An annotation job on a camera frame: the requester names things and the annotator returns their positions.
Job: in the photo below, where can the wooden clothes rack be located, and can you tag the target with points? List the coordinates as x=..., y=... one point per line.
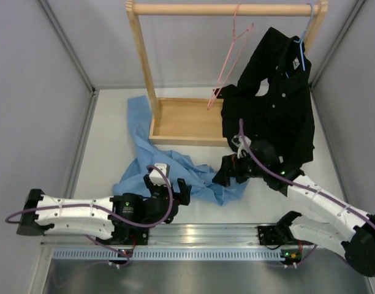
x=197, y=121

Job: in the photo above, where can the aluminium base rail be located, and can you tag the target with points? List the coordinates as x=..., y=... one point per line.
x=199, y=236

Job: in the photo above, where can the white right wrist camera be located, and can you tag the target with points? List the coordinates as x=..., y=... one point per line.
x=242, y=143

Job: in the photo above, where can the blue wire hanger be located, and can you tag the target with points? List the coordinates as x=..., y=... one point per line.
x=305, y=39

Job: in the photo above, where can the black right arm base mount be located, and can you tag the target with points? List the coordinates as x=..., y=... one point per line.
x=278, y=234

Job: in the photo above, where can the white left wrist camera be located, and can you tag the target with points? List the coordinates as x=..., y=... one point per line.
x=158, y=174

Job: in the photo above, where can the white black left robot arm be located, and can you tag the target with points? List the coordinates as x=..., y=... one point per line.
x=114, y=221

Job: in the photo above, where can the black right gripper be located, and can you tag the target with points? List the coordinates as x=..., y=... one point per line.
x=231, y=168

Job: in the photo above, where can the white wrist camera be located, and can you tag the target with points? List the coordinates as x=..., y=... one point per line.
x=158, y=174
x=242, y=143

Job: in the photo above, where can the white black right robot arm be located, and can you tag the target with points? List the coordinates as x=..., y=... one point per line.
x=327, y=221

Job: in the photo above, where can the light blue shirt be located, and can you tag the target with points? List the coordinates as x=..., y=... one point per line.
x=199, y=177

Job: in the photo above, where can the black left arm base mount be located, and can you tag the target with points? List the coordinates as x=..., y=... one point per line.
x=127, y=236

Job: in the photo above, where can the slotted grey cable duct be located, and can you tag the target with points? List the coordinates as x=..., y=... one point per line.
x=252, y=254

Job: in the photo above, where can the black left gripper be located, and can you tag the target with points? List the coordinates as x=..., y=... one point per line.
x=184, y=196

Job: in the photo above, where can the black shirt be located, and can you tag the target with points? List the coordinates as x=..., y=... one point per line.
x=272, y=98

